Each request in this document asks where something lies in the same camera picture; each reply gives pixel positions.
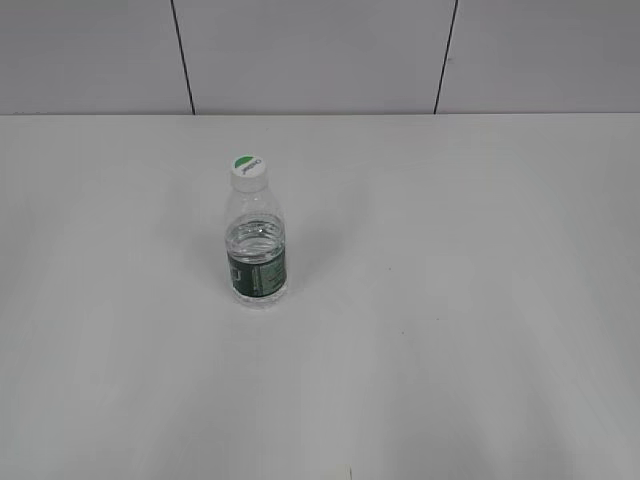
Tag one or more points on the clear plastic water bottle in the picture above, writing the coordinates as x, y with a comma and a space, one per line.
255, 243

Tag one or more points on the white green bottle cap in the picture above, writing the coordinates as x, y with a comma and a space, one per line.
248, 174

